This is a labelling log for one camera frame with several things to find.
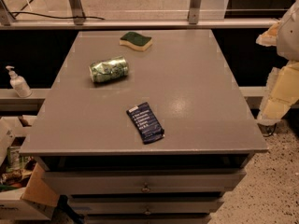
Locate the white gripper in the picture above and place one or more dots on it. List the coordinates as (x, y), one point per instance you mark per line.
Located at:
(289, 36)

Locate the crushed green soda can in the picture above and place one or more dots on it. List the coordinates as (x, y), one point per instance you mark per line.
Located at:
(110, 69)

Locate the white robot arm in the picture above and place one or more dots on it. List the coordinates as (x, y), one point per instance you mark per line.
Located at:
(288, 34)

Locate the green and yellow sponge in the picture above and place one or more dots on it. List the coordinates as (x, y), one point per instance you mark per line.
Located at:
(136, 41)

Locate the grey drawer cabinet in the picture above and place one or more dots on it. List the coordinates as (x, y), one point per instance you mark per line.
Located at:
(83, 126)

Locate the dark blue snack bar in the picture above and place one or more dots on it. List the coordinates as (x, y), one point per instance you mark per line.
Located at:
(146, 123)

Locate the top drawer with knob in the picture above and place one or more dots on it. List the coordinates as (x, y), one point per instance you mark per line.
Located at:
(146, 182)

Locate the drawer with knob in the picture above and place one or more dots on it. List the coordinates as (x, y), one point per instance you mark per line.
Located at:
(147, 205)
(146, 182)

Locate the white pump bottle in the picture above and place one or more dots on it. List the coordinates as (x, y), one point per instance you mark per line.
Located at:
(18, 83)

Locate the cardboard box of items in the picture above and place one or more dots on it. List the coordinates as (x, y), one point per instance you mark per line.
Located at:
(23, 193)

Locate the grey metal railing frame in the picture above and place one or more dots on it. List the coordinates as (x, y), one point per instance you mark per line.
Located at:
(140, 14)

